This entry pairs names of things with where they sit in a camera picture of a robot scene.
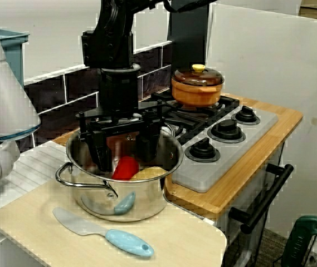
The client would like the green clamp tool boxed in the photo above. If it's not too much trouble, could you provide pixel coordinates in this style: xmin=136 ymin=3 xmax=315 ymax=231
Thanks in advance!
xmin=282 ymin=215 xmax=317 ymax=267

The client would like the orange toy casserole pot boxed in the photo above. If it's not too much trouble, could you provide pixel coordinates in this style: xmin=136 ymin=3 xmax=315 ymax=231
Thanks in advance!
xmin=171 ymin=79 xmax=222 ymax=107

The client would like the dark tile backsplash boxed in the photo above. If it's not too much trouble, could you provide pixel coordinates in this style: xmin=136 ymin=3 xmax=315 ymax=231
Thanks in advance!
xmin=18 ymin=41 xmax=175 ymax=152

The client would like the white foam board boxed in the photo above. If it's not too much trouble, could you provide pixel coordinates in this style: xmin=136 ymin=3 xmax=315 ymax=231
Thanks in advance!
xmin=207 ymin=4 xmax=317 ymax=231

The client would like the white toy kitchen cabinet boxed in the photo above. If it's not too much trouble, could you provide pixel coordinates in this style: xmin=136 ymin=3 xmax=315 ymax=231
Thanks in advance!
xmin=213 ymin=139 xmax=287 ymax=267

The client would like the red toy pepper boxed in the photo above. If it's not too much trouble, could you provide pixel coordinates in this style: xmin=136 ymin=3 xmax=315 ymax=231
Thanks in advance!
xmin=111 ymin=155 xmax=140 ymax=181

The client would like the brown lid with yellow knob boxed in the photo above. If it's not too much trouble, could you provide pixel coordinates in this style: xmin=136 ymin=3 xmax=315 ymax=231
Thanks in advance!
xmin=172 ymin=63 xmax=225 ymax=87

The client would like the black burner grate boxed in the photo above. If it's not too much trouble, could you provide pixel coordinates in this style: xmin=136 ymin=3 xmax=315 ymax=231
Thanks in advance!
xmin=134 ymin=101 xmax=203 ymax=141
xmin=151 ymin=91 xmax=241 ymax=126

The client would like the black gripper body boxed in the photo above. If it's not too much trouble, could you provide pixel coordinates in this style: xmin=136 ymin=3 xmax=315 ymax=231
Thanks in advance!
xmin=75 ymin=63 xmax=166 ymax=140

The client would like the grey toy faucet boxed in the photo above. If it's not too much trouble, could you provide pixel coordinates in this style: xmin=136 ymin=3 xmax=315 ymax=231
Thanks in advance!
xmin=0 ymin=15 xmax=42 ymax=222

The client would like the toy knife with blue handle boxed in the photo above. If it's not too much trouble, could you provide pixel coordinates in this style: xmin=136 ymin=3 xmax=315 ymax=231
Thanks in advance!
xmin=52 ymin=207 xmax=155 ymax=257

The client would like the grey toy stove top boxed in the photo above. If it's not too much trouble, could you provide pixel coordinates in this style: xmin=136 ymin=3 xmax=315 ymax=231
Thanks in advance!
xmin=135 ymin=94 xmax=279 ymax=193

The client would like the light wooden cutting board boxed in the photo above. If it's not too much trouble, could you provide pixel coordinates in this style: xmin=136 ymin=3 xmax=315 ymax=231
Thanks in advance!
xmin=0 ymin=177 xmax=228 ymax=267

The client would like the black oven door handle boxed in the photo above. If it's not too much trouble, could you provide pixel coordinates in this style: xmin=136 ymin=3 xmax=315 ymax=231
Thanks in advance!
xmin=228 ymin=163 xmax=294 ymax=234

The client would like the dark grey hood side panel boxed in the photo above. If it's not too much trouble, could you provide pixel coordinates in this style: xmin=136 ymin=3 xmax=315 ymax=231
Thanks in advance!
xmin=167 ymin=0 xmax=212 ymax=73

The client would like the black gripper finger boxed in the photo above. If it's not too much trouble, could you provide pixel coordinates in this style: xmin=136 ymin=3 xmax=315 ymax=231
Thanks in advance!
xmin=138 ymin=123 xmax=162 ymax=162
xmin=86 ymin=130 xmax=112 ymax=171

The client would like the stainless steel pot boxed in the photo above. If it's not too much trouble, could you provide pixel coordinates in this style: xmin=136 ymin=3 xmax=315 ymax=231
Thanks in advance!
xmin=55 ymin=122 xmax=185 ymax=223

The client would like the black stove knob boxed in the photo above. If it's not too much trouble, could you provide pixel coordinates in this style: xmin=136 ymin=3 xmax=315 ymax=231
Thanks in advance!
xmin=231 ymin=105 xmax=261 ymax=125
xmin=184 ymin=137 xmax=221 ymax=162
xmin=207 ymin=119 xmax=246 ymax=144

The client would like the bread loaf in pot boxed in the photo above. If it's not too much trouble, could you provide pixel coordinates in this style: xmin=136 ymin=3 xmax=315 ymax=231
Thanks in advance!
xmin=131 ymin=165 xmax=169 ymax=181

